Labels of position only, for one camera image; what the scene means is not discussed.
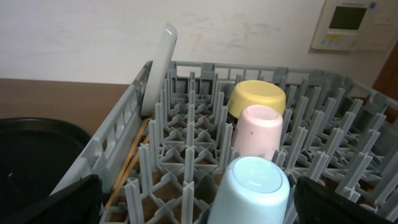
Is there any round black tray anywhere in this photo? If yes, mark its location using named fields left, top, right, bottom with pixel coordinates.
left=1, top=118, right=91, bottom=218

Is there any grey dishwasher rack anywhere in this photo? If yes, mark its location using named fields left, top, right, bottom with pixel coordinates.
left=56, top=62, right=397, bottom=223

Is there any grey round plate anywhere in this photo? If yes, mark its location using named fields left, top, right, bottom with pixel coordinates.
left=141, top=23, right=178, bottom=116

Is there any light blue plastic cup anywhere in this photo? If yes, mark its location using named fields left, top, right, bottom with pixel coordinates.
left=207, top=156, right=290, bottom=224

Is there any yellow plastic bowl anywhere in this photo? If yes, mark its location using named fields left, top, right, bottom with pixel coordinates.
left=227, top=80, right=286, bottom=118

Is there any wooden chopstick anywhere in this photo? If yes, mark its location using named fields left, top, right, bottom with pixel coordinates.
left=104, top=151, right=139, bottom=210
left=113, top=118, right=150, bottom=190

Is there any beige wall control panel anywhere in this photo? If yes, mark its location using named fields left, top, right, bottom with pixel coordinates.
left=311, top=0, right=397, bottom=52

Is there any pink plastic cup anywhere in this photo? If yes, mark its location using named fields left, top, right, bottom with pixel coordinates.
left=231, top=105, right=283, bottom=161

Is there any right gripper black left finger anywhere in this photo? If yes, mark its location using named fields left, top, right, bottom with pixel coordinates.
left=1, top=174, right=103, bottom=224

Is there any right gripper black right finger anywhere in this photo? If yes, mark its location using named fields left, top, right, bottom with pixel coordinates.
left=294, top=177, right=390, bottom=224

